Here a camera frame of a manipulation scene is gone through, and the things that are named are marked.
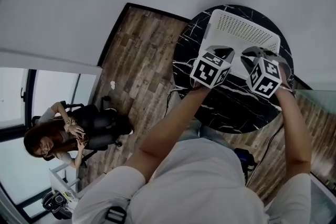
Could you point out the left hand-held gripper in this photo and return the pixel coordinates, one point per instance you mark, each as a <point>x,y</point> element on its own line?
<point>207,70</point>

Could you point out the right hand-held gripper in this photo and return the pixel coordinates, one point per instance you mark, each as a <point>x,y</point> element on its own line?
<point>263,78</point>

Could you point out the white perforated plastic basket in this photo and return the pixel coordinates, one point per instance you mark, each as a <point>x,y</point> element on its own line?
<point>244,29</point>

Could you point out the person's left forearm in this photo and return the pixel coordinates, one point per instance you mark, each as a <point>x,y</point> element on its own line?
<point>173,123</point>

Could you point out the person's right forearm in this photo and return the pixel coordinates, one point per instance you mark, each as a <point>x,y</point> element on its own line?
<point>294,126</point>

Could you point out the black marble round table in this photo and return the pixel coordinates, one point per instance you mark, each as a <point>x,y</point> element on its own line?
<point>236,107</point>

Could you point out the person's light jeans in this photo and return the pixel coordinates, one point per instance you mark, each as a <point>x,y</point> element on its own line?
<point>210,133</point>

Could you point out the black and blue bag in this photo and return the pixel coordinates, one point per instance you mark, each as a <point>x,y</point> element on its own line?
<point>244,162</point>

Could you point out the white paper scrap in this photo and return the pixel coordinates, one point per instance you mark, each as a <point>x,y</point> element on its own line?
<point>113,85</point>

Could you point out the person's white shirt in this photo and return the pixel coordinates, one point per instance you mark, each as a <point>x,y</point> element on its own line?
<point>197,186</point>

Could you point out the black office chair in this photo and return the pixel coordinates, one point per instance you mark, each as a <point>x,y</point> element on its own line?
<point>98,143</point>

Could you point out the black framed window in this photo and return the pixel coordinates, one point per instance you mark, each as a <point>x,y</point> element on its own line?
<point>30,97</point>

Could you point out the black headset device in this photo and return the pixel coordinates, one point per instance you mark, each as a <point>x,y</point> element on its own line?
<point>56,202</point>

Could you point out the white frame rack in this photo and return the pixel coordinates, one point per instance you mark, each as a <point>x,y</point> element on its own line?
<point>59,173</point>

